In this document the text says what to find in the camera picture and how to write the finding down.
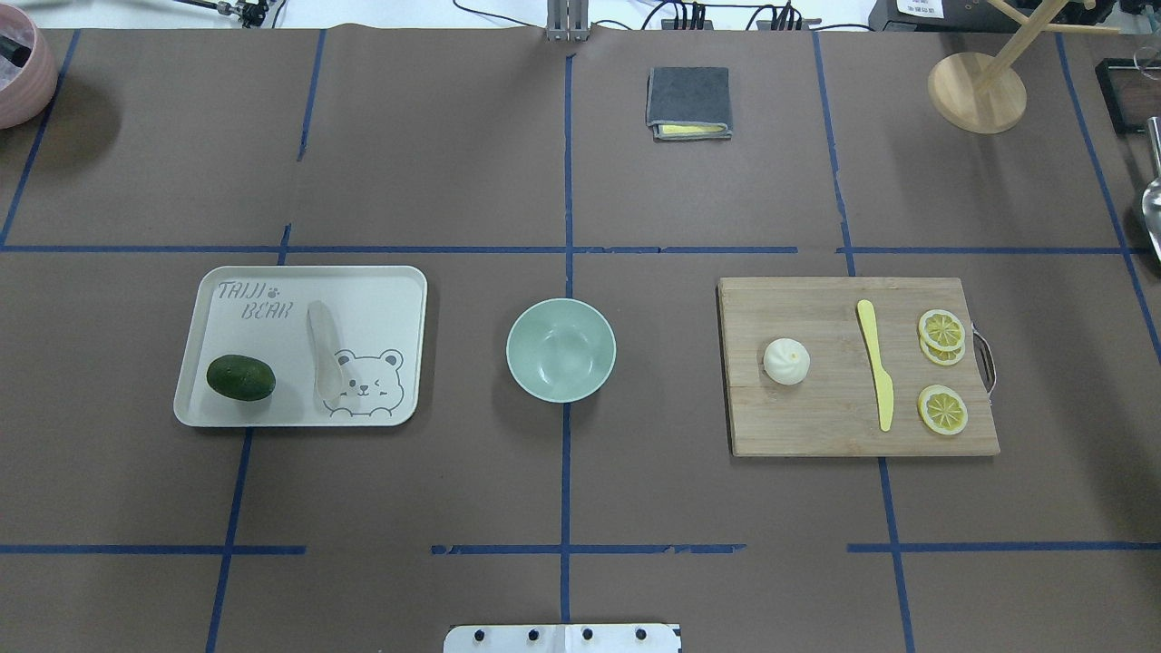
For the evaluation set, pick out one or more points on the translucent white spoon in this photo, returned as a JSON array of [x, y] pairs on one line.
[[322, 327]]

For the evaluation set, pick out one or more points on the mint green bowl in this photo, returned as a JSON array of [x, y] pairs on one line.
[[561, 350]]

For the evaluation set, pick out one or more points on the white steamed bun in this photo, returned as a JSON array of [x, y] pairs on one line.
[[786, 361]]

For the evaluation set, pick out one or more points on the pink ice bowl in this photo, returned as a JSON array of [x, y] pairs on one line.
[[28, 89]]

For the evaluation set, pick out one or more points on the cream bear serving tray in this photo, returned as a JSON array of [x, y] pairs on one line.
[[261, 312]]

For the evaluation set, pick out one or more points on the bamboo cutting board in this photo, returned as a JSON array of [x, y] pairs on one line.
[[833, 411]]

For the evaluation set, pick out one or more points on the grey folded cloth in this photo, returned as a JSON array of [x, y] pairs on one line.
[[689, 104]]

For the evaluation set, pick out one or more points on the yellow plastic knife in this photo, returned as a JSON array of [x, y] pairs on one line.
[[882, 381]]

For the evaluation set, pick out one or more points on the dark green avocado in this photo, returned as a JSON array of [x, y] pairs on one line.
[[241, 378]]

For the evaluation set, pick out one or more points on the upper lemon slice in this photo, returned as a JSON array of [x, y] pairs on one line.
[[941, 330]]

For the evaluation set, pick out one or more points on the hidden lemon slice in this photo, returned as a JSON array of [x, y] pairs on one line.
[[941, 357]]

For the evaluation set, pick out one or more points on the lower lemon slice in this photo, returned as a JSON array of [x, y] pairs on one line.
[[942, 410]]

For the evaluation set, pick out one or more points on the black tripod stand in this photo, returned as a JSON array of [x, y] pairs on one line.
[[250, 14]]

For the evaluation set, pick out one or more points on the wooden cup tree stand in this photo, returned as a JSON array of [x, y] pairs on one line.
[[980, 92]]

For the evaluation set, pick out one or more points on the steel ice scoop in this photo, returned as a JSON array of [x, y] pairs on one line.
[[1150, 202]]

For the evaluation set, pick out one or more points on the black wooden glass tray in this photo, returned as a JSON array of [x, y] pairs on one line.
[[1131, 92]]

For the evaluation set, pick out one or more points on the aluminium frame post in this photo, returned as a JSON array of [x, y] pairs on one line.
[[567, 21]]

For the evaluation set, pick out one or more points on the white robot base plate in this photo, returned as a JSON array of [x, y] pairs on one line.
[[599, 637]]

